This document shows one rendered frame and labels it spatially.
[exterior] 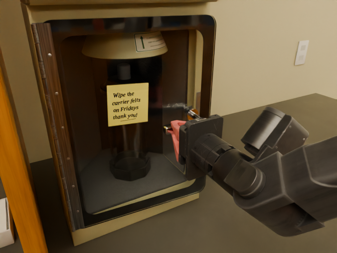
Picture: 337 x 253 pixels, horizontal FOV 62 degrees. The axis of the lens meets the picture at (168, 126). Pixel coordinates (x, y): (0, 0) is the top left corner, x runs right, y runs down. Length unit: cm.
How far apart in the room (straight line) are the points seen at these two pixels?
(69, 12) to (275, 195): 38
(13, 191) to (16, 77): 52
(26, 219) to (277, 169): 36
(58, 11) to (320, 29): 136
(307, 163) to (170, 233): 43
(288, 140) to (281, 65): 111
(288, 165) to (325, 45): 143
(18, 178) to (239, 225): 48
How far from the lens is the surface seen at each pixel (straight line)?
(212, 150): 41
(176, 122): 51
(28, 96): 95
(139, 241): 66
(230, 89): 128
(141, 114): 53
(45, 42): 47
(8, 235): 72
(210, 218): 71
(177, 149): 47
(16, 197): 46
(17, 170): 44
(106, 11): 50
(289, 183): 30
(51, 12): 48
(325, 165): 29
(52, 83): 48
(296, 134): 38
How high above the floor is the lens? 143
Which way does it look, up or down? 25 degrees down
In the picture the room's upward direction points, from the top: straight up
